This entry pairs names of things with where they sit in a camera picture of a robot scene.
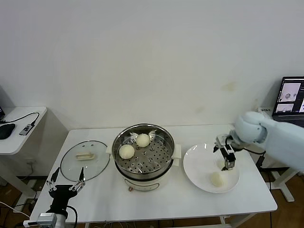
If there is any white floor cable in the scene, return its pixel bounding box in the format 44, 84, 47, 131
0, 201, 31, 218

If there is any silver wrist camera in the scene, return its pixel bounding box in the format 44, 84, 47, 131
215, 134, 227, 146
37, 212, 58, 226

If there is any black usb hub cable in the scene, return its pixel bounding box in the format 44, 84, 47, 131
0, 112, 40, 130

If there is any white electric cooker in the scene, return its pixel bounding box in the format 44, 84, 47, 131
105, 144, 182, 192

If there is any black laptop power cable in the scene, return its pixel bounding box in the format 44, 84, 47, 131
256, 152, 267, 172

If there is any large white plate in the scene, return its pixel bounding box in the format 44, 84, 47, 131
182, 142, 241, 194

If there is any white side table with label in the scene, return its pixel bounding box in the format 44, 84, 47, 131
257, 106, 304, 203

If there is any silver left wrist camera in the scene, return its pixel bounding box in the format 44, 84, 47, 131
37, 212, 58, 226

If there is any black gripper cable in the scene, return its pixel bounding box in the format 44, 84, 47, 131
242, 144, 266, 155
67, 206, 79, 224

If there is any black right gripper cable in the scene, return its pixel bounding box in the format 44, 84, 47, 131
242, 144, 266, 155

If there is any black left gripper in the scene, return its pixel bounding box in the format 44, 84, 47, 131
46, 167, 86, 214

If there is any grey laptop with dark screen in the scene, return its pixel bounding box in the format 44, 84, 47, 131
0, 85, 16, 122

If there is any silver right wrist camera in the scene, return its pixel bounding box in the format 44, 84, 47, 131
215, 134, 227, 146

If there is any white side table with mouse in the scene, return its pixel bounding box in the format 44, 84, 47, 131
0, 106, 48, 198

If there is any black computer mouse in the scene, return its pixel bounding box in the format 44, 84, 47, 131
0, 123, 17, 140

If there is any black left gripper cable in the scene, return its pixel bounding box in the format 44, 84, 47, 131
67, 206, 79, 224

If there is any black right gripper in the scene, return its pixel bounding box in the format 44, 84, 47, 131
213, 133, 243, 172

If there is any small grey usb hub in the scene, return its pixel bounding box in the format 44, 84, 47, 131
19, 123, 34, 137

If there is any round glass pot lid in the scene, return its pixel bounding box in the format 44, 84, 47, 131
60, 140, 112, 183

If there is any open laptop showing camera windows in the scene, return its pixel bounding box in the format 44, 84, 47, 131
272, 76, 304, 124

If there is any perforated steel steamer basket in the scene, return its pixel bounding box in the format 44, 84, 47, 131
112, 123, 176, 181

